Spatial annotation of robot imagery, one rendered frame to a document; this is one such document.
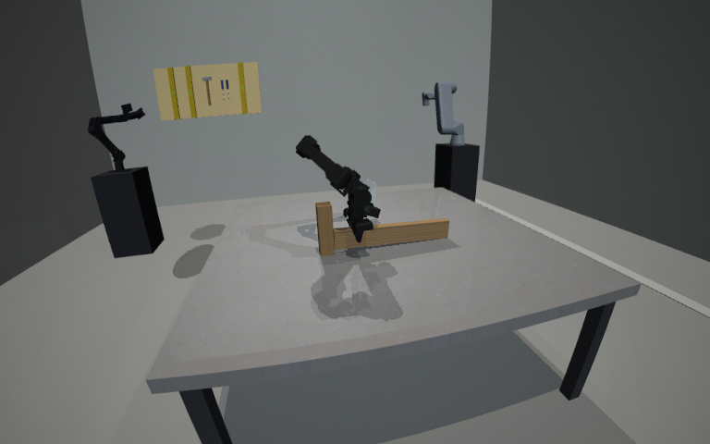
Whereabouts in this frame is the tan wooden board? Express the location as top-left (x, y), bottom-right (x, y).
top-left (333, 218), bottom-right (449, 250)

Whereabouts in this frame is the dark brown wooden post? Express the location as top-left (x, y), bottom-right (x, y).
top-left (315, 202), bottom-right (335, 256)

